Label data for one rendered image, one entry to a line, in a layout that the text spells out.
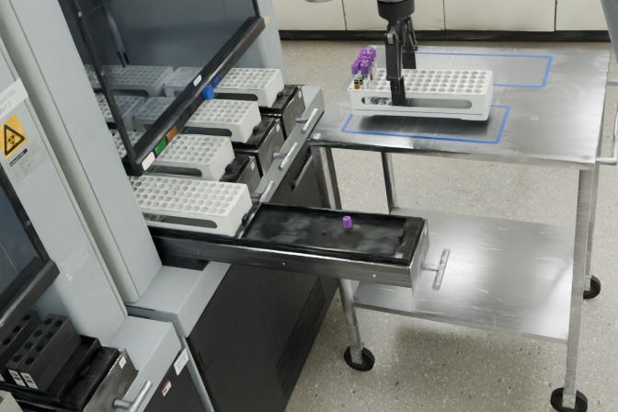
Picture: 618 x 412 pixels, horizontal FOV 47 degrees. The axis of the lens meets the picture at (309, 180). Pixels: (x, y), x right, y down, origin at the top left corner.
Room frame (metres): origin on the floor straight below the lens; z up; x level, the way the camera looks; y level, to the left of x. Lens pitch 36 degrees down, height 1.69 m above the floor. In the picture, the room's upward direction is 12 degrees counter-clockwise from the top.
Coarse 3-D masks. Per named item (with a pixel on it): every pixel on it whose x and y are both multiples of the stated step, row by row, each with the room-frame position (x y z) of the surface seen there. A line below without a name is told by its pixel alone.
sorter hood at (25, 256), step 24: (0, 168) 0.88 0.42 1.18; (0, 192) 0.87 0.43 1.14; (0, 216) 0.86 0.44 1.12; (24, 216) 0.88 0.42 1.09; (0, 240) 0.84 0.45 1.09; (24, 240) 0.87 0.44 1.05; (0, 264) 0.82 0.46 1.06; (24, 264) 0.85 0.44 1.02; (48, 264) 0.88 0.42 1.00; (0, 288) 0.81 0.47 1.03; (24, 288) 0.83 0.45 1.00; (0, 312) 0.79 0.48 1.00; (24, 312) 0.80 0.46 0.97; (0, 336) 0.76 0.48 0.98
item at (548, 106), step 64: (384, 64) 1.61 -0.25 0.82; (448, 64) 1.55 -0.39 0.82; (512, 64) 1.48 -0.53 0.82; (576, 64) 1.42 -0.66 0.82; (320, 128) 1.38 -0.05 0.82; (384, 128) 1.33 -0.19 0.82; (448, 128) 1.28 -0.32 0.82; (512, 128) 1.23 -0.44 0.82; (576, 128) 1.18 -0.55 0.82; (320, 192) 1.35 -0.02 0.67; (512, 256) 1.40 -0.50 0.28; (576, 256) 1.07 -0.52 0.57; (448, 320) 1.23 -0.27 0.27; (512, 320) 1.18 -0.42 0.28; (576, 320) 1.07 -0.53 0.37; (576, 384) 1.09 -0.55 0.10
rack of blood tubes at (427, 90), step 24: (384, 72) 1.41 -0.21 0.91; (408, 72) 1.40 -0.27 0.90; (432, 72) 1.38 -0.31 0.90; (456, 72) 1.35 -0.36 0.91; (480, 72) 1.33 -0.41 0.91; (360, 96) 1.35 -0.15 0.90; (384, 96) 1.33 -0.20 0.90; (408, 96) 1.31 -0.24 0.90; (432, 96) 1.28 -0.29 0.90; (456, 96) 1.26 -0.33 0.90; (480, 96) 1.24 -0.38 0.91
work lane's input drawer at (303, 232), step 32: (256, 224) 1.11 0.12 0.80; (288, 224) 1.09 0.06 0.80; (320, 224) 1.07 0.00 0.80; (352, 224) 1.05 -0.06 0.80; (384, 224) 1.03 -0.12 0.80; (416, 224) 0.99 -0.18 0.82; (192, 256) 1.10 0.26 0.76; (224, 256) 1.07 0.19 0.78; (256, 256) 1.03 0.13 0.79; (288, 256) 1.00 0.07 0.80; (320, 256) 0.98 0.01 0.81; (352, 256) 0.96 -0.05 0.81; (384, 256) 0.93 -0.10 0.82; (416, 256) 0.93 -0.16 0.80; (448, 256) 0.97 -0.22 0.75
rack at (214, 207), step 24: (144, 192) 1.21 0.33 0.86; (168, 192) 1.19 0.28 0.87; (192, 192) 1.17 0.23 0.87; (216, 192) 1.17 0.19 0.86; (240, 192) 1.14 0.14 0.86; (144, 216) 1.18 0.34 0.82; (168, 216) 1.19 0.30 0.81; (192, 216) 1.11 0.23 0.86; (216, 216) 1.08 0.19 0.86; (240, 216) 1.11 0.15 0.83
